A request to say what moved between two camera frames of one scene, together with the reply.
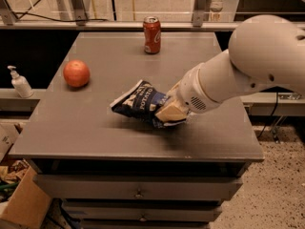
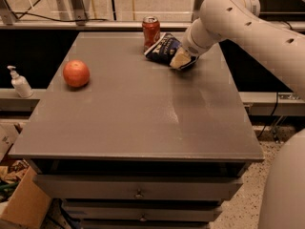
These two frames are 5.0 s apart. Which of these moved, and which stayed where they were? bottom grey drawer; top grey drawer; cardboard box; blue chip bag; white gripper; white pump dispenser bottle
Moved: blue chip bag; white gripper
Stayed: bottom grey drawer; white pump dispenser bottle; cardboard box; top grey drawer
